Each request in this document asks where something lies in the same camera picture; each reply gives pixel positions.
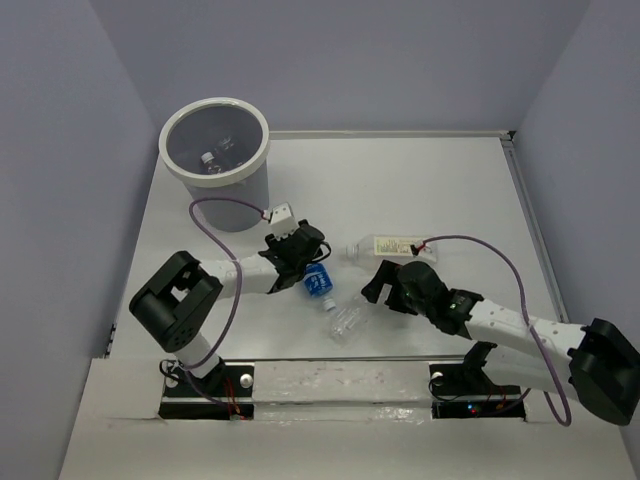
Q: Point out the clear crushed bottle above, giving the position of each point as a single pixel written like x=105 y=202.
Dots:
x=347 y=318

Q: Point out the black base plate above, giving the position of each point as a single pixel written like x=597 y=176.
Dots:
x=461 y=392
x=229 y=400

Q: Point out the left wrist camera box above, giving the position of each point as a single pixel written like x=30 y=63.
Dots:
x=282 y=221

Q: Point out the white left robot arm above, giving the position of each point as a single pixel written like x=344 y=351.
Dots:
x=175 y=302

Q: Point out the clear bottle cream label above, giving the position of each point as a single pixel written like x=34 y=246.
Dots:
x=396 y=248

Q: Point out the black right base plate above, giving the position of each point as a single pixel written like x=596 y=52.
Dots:
x=461 y=392

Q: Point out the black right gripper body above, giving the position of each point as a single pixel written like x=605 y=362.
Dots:
x=398 y=298

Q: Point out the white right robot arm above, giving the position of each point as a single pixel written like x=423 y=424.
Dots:
x=594 y=364

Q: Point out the blue label bottle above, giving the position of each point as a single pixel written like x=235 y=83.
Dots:
x=231 y=152
x=319 y=286

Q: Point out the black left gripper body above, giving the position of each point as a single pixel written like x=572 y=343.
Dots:
x=274 y=245

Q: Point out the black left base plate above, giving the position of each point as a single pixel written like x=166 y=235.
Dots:
x=229 y=400

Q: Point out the white round plastic bin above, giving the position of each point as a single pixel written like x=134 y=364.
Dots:
x=234 y=200

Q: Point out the clear unlabelled bottle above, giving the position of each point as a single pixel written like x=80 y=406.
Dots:
x=210 y=164

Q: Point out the blue label bottle front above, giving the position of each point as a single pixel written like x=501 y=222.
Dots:
x=231 y=152

